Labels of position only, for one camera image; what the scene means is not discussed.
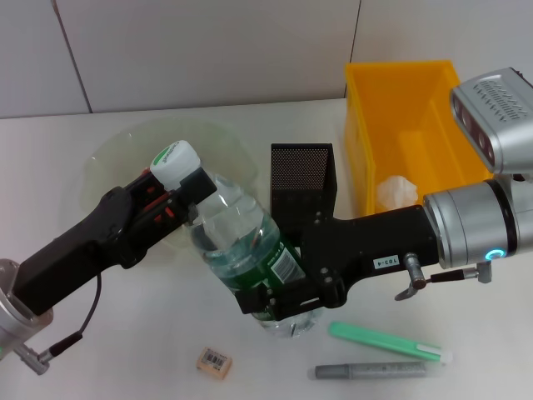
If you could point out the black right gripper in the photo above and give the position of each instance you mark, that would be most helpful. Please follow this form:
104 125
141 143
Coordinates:
366 241

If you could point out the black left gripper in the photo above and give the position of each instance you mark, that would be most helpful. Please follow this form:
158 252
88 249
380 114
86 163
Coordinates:
91 241

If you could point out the clear water bottle green label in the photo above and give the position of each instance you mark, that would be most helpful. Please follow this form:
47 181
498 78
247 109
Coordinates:
233 233

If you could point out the green pen with clear cap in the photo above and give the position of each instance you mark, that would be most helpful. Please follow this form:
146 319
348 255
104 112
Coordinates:
375 341

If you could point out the white paper ball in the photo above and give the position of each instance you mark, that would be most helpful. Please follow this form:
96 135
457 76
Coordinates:
395 191

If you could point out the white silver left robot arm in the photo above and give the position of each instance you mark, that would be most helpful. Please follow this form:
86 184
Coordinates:
14 321

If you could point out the translucent green wavy fruit plate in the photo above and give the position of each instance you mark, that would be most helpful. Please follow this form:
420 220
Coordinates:
125 146

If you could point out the black mesh pen holder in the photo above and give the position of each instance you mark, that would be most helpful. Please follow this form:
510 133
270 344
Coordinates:
300 171

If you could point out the beige eraser with barcode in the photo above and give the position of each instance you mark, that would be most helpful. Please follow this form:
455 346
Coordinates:
213 362

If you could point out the grey marker pen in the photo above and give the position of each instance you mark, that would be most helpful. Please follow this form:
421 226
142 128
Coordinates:
366 371

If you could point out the yellow plastic bin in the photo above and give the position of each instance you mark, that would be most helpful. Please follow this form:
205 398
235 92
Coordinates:
399 104

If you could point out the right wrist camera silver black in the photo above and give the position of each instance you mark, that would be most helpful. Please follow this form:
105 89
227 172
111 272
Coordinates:
495 121

